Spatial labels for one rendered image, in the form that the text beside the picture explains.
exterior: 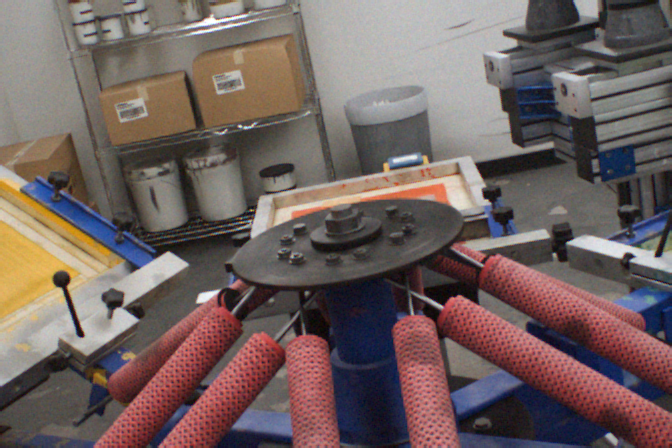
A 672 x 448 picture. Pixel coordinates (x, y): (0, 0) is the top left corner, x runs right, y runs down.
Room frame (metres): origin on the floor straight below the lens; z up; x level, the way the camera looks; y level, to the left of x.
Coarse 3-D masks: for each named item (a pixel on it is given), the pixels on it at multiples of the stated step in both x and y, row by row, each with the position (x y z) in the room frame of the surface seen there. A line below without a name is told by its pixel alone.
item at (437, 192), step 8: (440, 184) 2.55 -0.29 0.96; (392, 192) 2.56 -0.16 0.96; (400, 192) 2.55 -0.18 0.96; (408, 192) 2.54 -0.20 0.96; (416, 192) 2.52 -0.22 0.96; (424, 192) 2.51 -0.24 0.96; (432, 192) 2.49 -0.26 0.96; (440, 192) 2.48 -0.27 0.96; (368, 200) 2.55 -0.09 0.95; (432, 200) 2.43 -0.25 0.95; (440, 200) 2.41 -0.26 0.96
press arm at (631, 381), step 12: (624, 372) 1.42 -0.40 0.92; (636, 384) 1.38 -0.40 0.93; (648, 384) 1.40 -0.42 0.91; (648, 396) 1.40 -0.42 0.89; (660, 396) 1.41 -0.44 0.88; (552, 408) 1.36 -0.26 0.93; (564, 408) 1.35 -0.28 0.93; (540, 420) 1.33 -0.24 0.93; (552, 420) 1.32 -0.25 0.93; (564, 420) 1.31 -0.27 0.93; (576, 420) 1.32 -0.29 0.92; (588, 420) 1.33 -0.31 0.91; (540, 432) 1.30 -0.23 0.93; (552, 432) 1.30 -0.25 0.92; (564, 432) 1.31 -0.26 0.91; (576, 432) 1.32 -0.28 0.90; (588, 432) 1.33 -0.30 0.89; (600, 432) 1.34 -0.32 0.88; (576, 444) 1.32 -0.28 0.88
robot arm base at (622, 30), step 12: (648, 0) 2.31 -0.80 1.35; (612, 12) 2.35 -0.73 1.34; (624, 12) 2.32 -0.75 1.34; (636, 12) 2.31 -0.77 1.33; (648, 12) 2.31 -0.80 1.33; (660, 12) 2.33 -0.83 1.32; (612, 24) 2.34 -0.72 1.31; (624, 24) 2.32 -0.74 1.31; (636, 24) 2.30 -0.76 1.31; (648, 24) 2.30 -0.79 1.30; (660, 24) 2.30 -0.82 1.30; (612, 36) 2.33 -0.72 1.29; (624, 36) 2.31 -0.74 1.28; (636, 36) 2.29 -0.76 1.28; (648, 36) 2.29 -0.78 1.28; (660, 36) 2.30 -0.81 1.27
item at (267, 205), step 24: (408, 168) 2.64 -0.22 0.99; (432, 168) 2.61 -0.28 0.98; (456, 168) 2.61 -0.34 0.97; (288, 192) 2.65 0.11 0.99; (312, 192) 2.63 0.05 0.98; (336, 192) 2.63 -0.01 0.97; (360, 192) 2.62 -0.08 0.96; (480, 192) 2.30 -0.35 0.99; (264, 216) 2.47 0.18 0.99; (288, 312) 1.89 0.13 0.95
